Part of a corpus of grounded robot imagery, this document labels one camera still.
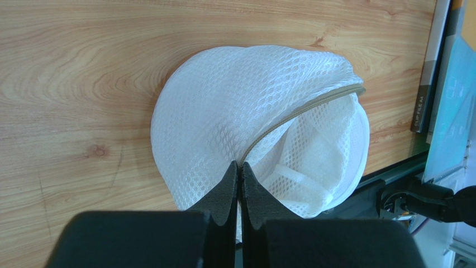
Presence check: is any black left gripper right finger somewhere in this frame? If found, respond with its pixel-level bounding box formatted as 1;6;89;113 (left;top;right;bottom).
241;163;425;267

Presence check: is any teal folder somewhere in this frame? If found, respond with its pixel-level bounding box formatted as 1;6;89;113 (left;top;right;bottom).
423;35;475;182

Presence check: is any beige-trimmed white mesh bag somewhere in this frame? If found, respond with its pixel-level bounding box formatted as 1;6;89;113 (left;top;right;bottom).
150;45;371;219

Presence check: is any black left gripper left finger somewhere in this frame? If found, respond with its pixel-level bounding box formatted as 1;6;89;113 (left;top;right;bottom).
46;162;238;267

